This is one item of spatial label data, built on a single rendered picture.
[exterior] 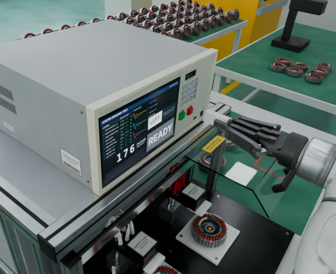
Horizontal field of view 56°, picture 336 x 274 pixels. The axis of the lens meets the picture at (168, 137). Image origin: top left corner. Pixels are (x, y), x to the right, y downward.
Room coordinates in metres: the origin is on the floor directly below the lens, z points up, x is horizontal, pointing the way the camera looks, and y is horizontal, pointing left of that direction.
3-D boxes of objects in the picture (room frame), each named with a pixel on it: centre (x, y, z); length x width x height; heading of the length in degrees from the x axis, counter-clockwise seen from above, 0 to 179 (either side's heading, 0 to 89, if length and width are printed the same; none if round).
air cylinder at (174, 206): (0.73, -0.04, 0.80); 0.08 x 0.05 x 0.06; 147
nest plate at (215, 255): (0.66, -0.16, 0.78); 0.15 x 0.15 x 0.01; 57
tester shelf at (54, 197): (0.73, 0.18, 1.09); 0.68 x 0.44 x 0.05; 147
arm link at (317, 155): (0.52, -0.30, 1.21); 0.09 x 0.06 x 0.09; 147
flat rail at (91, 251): (0.61, -0.01, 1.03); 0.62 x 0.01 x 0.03; 147
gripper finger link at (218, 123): (0.61, -0.12, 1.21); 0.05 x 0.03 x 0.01; 57
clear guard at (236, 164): (0.73, -0.20, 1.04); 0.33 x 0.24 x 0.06; 57
